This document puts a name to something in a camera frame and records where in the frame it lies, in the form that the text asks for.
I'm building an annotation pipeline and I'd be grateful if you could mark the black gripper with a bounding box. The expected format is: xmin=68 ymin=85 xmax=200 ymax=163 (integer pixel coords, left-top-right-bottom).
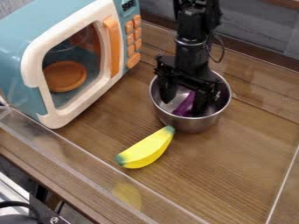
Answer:
xmin=153 ymin=54 xmax=220 ymax=117

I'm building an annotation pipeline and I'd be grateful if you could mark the purple toy eggplant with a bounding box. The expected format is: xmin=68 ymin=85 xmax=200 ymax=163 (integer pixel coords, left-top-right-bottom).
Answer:
xmin=172 ymin=91 xmax=194 ymax=116

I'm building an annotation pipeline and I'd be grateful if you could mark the silver metal pot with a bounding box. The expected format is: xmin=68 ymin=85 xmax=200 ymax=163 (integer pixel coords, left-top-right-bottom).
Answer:
xmin=149 ymin=71 xmax=232 ymax=133

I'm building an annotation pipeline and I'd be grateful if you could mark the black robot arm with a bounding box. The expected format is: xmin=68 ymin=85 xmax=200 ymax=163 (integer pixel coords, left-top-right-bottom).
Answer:
xmin=153 ymin=0 xmax=221 ymax=116

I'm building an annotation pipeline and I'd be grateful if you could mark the yellow toy banana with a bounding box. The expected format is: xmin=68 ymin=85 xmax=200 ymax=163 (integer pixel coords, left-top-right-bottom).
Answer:
xmin=116 ymin=125 xmax=174 ymax=169

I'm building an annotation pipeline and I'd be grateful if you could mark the orange microwave turntable plate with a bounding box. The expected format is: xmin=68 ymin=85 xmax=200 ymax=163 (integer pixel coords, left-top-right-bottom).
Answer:
xmin=42 ymin=60 xmax=88 ymax=93

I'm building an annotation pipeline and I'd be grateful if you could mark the blue toy microwave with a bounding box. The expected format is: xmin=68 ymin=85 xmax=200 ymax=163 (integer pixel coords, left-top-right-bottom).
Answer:
xmin=0 ymin=0 xmax=141 ymax=129

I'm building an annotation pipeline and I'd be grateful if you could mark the black cable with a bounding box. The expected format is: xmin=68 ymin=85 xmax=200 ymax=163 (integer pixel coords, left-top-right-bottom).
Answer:
xmin=208 ymin=31 xmax=226 ymax=64

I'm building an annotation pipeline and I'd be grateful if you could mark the black clamp bracket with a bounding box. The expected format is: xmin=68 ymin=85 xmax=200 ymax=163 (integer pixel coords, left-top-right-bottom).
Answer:
xmin=28 ymin=195 xmax=69 ymax=224

